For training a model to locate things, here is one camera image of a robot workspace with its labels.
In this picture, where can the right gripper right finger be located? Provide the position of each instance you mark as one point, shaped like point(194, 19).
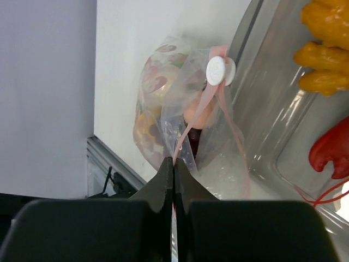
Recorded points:
point(209, 229)

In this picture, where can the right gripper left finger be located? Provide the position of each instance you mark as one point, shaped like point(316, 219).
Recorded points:
point(137, 228)

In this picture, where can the clear pink zip top bag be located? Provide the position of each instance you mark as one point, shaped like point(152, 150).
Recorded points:
point(190, 97)

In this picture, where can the dark red grape bunch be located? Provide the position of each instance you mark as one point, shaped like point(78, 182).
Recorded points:
point(194, 139)

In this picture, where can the yellow bell pepper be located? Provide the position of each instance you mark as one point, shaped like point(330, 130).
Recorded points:
point(147, 132)

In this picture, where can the clear plastic food container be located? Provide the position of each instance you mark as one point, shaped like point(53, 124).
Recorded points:
point(280, 122)

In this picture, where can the red crayfish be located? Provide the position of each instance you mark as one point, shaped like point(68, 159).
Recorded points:
point(332, 147)

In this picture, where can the aluminium mounting rail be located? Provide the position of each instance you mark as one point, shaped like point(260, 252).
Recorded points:
point(99, 159)

